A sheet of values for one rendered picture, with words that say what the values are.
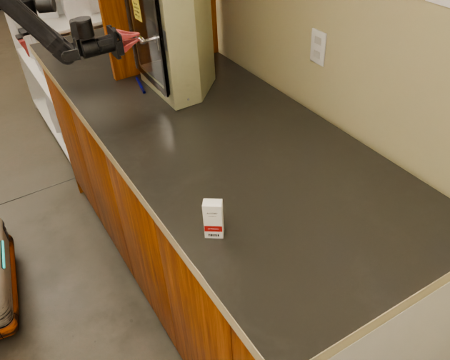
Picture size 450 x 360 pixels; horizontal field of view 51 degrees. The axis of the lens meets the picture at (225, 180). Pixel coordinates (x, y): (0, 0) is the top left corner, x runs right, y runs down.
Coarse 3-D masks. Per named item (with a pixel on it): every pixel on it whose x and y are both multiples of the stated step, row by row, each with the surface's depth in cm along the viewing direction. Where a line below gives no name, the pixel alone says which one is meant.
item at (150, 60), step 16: (128, 0) 172; (144, 0) 156; (144, 16) 162; (144, 32) 167; (160, 32) 155; (144, 48) 173; (160, 48) 158; (144, 64) 180; (160, 64) 164; (160, 80) 169
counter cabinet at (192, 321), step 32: (64, 128) 247; (96, 160) 196; (96, 192) 228; (128, 192) 164; (128, 224) 185; (128, 256) 214; (160, 256) 156; (160, 288) 174; (192, 288) 133; (448, 288) 113; (160, 320) 199; (192, 320) 147; (224, 320) 117; (416, 320) 113; (448, 320) 126; (192, 352) 165; (224, 352) 128; (352, 352) 102; (384, 352) 113; (416, 352) 126; (448, 352) 142
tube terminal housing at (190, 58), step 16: (160, 0) 150; (176, 0) 151; (192, 0) 154; (208, 0) 170; (176, 16) 154; (192, 16) 157; (208, 16) 172; (176, 32) 157; (192, 32) 160; (208, 32) 174; (176, 48) 160; (192, 48) 163; (208, 48) 177; (176, 64) 163; (192, 64) 166; (208, 64) 179; (144, 80) 191; (176, 80) 166; (192, 80) 170; (208, 80) 182; (176, 96) 170; (192, 96) 173
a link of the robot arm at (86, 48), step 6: (78, 42) 152; (84, 42) 153; (90, 42) 153; (96, 42) 155; (78, 48) 154; (84, 48) 152; (90, 48) 153; (96, 48) 154; (84, 54) 154; (90, 54) 154; (96, 54) 156
